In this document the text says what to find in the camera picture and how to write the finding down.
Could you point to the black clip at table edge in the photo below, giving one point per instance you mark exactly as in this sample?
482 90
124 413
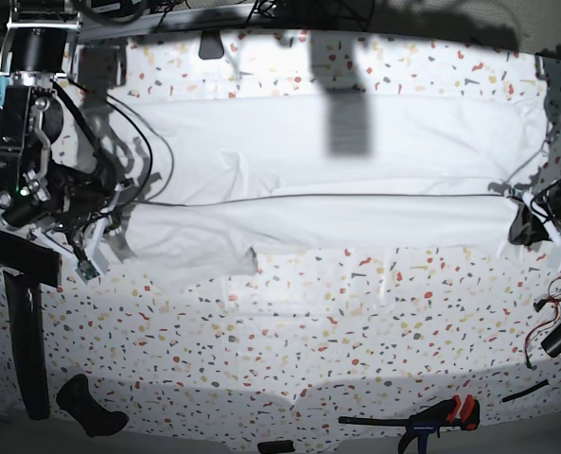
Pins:
211 46

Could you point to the black orange bar clamp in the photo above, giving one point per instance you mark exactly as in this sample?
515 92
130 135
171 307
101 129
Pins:
451 413

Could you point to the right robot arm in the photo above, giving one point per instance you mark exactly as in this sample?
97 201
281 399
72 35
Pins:
34 189

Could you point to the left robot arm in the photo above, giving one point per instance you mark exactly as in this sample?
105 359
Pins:
548 174

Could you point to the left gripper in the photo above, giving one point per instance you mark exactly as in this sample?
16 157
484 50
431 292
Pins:
529 227

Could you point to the black T-shaped stand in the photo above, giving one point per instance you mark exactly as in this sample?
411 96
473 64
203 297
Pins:
28 266

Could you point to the terrazzo pattern tablecloth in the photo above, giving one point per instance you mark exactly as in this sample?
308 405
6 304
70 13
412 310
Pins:
283 352

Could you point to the small black flat bar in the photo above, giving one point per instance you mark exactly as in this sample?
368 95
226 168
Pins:
276 447

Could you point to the white T-shirt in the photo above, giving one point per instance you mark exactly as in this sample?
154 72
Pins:
235 179

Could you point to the black game controller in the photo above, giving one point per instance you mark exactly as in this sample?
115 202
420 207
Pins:
74 397

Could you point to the black cable sleeve piece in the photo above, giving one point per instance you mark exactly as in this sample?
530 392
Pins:
515 396

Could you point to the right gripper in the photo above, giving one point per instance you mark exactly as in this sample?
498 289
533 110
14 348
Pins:
78 200

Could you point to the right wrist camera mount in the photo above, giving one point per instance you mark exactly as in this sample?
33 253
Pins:
91 255

